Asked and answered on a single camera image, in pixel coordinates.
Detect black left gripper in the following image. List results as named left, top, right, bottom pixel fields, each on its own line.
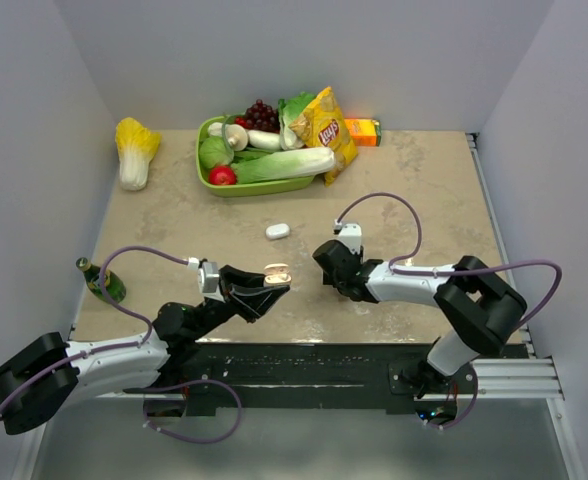
left=190, top=265, right=289, bottom=340

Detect beige earbud case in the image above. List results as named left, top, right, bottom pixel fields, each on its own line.
left=263, top=263, right=292, bottom=286

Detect white earbud charging case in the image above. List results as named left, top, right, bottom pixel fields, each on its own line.
left=265, top=223, right=291, bottom=241

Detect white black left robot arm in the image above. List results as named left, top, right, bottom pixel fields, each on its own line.
left=0, top=262, right=291, bottom=435

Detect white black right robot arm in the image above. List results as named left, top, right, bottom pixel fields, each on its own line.
left=313, top=239, right=527, bottom=393

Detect green plastic basket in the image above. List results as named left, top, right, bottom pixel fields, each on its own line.
left=195, top=116, right=315, bottom=198

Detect red apple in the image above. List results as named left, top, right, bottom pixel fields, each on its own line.
left=208, top=166, right=237, bottom=186

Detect long green white cabbage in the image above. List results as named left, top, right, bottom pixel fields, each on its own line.
left=231, top=147, right=336, bottom=184

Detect green glass bottle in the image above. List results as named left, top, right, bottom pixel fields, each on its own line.
left=75, top=257, right=127, bottom=303

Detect orange juice carton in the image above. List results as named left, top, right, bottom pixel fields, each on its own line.
left=345, top=118, right=382, bottom=147

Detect green leafy lettuce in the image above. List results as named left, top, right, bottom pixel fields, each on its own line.
left=278, top=92, right=316, bottom=150

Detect round green cabbage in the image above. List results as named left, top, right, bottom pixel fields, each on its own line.
left=198, top=136, right=234, bottom=170

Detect yellow Lays chip bag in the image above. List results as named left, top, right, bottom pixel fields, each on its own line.
left=286, top=86, right=358, bottom=186

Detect white radish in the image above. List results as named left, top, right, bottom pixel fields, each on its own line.
left=247, top=130, right=281, bottom=152

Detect beige mushroom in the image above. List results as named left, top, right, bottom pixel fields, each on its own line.
left=207, top=122, right=249, bottom=151

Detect dark red grapes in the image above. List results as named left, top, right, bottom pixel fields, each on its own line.
left=233, top=99, right=280, bottom=133

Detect yellow napa cabbage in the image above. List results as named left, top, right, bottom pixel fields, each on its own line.
left=115, top=117, right=162, bottom=191

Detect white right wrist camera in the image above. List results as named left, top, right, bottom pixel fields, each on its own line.
left=333, top=220, right=363, bottom=254

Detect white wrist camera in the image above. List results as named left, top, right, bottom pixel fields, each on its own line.
left=333, top=220, right=363, bottom=254
left=187, top=257, right=224, bottom=302

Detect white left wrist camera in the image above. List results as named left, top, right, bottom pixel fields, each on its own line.
left=187, top=257, right=224, bottom=302

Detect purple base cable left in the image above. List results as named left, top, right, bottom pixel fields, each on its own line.
left=142, top=378, right=244, bottom=444

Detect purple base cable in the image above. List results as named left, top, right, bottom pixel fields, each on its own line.
left=421, top=364, right=480, bottom=431
left=142, top=378, right=244, bottom=444

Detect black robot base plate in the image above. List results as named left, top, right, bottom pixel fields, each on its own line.
left=121, top=341, right=475, bottom=418

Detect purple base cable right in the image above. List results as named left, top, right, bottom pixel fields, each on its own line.
left=421, top=364, right=480, bottom=431

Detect aluminium frame rail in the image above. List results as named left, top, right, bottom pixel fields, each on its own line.
left=466, top=133, right=563, bottom=400

